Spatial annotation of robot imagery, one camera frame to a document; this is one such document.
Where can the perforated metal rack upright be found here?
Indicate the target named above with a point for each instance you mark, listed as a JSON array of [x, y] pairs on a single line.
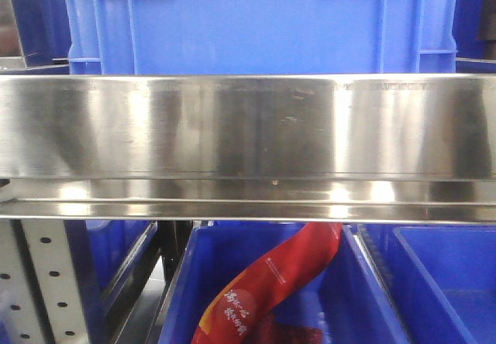
[[40, 292]]

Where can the red printed bag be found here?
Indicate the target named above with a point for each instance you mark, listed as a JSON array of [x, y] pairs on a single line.
[[236, 310]]

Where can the large blue crate upper shelf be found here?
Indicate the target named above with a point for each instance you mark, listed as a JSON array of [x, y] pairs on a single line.
[[261, 36]]

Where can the stainless steel shelf rail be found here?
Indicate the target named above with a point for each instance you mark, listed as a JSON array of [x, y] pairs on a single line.
[[378, 148]]

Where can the blue bin lower right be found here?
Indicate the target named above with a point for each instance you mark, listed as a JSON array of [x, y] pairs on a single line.
[[441, 279]]

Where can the blue bin lower middle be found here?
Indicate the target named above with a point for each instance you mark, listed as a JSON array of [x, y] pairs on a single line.
[[343, 304]]

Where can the blue bin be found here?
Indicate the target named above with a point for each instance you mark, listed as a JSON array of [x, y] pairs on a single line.
[[343, 304], [441, 279]]

